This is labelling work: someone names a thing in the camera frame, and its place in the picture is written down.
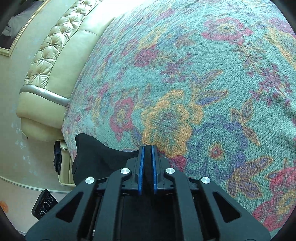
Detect black pants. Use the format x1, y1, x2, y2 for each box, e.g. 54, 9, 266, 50
72, 133, 139, 185

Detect black speaker box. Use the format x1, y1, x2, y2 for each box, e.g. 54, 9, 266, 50
32, 189, 58, 220

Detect cream tufted headboard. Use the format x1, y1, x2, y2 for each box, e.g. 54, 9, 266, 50
16, 0, 117, 187

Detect floral bedspread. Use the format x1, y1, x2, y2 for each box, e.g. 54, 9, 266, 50
62, 1, 295, 235

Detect framed wedding photo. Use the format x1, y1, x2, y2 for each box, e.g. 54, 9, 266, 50
1, 0, 48, 57

